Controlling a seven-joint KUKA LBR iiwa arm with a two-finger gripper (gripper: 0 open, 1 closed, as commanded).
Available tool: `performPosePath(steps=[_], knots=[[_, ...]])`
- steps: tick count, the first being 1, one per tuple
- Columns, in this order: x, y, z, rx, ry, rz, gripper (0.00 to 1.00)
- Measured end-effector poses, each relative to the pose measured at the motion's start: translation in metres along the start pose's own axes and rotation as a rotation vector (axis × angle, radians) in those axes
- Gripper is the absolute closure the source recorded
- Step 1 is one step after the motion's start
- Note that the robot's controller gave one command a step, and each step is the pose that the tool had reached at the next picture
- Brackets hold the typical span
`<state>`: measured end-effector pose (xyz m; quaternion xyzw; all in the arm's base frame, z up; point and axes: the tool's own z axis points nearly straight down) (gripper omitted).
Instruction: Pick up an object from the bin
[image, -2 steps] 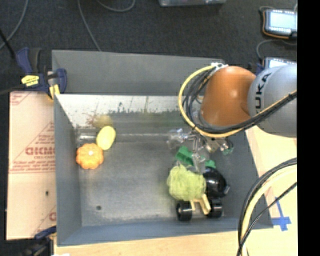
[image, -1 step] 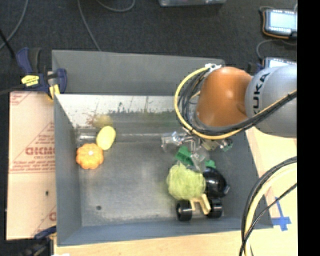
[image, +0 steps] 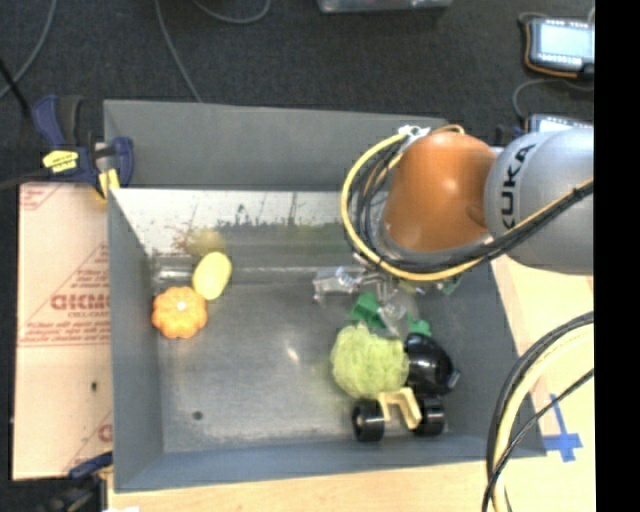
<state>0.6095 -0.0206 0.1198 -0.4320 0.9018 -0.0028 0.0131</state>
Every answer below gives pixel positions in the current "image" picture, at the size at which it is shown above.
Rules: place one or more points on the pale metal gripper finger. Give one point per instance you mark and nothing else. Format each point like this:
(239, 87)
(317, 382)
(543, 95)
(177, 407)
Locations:
(327, 291)
(342, 275)

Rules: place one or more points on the green plastic toy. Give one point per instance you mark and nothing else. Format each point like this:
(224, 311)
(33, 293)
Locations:
(365, 305)

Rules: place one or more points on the clear plastic piece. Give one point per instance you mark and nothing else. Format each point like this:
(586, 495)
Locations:
(397, 312)

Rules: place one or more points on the light green toy lettuce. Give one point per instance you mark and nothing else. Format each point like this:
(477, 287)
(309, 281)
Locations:
(367, 362)

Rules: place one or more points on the grey metal bin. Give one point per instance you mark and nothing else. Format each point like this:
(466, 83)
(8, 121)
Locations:
(260, 365)

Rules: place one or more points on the black glossy rounded toy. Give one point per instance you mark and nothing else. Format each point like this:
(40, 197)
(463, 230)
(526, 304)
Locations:
(427, 365)

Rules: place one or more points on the yellow toy lemon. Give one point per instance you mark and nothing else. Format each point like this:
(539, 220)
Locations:
(212, 276)

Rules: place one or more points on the cream toy cart black wheels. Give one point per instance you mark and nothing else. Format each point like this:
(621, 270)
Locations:
(397, 407)

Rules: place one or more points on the orange toy pumpkin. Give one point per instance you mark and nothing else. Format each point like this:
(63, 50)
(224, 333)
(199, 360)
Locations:
(179, 312)

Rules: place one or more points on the brown cardboard board red print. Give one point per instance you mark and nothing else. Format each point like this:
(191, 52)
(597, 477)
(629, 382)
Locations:
(60, 350)

